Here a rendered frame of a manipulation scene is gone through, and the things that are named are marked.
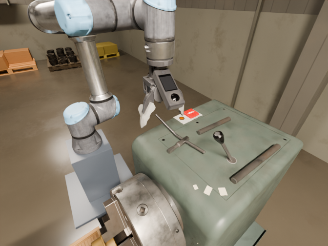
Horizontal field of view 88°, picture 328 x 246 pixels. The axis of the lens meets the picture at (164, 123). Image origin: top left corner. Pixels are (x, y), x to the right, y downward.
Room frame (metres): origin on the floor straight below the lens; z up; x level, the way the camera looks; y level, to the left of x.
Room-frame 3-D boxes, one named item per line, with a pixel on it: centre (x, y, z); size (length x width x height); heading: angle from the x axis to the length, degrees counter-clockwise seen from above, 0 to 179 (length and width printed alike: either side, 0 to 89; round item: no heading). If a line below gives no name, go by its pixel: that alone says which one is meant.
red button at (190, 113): (0.74, -0.14, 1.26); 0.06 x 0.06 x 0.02; 37
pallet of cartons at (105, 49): (6.67, 2.34, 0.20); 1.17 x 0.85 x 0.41; 123
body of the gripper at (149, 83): (0.47, 0.01, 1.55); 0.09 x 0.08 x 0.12; 28
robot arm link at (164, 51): (0.47, 0.01, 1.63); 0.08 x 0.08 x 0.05
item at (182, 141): (0.50, -0.06, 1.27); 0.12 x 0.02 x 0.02; 134
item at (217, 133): (0.41, -0.17, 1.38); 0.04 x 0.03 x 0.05; 127
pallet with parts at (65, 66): (5.74, 3.31, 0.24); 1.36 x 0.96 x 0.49; 33
